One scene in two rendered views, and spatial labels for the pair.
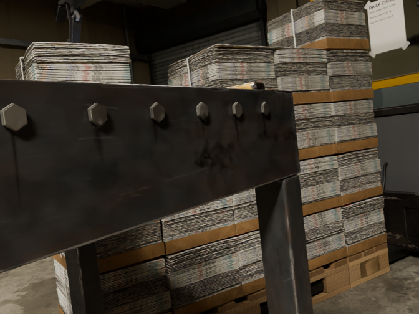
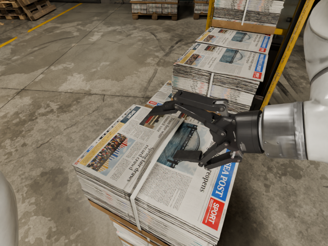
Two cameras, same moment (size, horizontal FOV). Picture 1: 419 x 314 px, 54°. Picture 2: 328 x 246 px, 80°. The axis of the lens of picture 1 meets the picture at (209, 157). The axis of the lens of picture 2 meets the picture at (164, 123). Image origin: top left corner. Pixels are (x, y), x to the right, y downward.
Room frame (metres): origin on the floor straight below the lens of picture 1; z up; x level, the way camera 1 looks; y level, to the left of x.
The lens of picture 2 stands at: (1.10, 0.60, 1.46)
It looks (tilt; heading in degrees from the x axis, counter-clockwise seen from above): 43 degrees down; 329
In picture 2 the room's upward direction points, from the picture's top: straight up
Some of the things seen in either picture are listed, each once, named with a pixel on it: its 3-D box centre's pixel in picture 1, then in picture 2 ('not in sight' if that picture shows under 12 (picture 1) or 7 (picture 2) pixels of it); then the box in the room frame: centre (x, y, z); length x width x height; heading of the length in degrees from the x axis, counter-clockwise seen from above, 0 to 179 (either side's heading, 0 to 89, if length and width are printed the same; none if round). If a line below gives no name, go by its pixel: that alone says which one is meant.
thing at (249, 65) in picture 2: (219, 57); (223, 59); (1.70, -0.09, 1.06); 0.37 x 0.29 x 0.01; 33
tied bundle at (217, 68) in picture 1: (220, 86); (216, 81); (1.71, -0.08, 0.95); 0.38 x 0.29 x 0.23; 33
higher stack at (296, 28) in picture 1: (326, 142); (230, 80); (2.02, -0.58, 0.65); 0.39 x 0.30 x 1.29; 32
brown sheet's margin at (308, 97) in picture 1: (277, 103); not in sight; (1.86, -0.33, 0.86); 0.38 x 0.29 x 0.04; 32
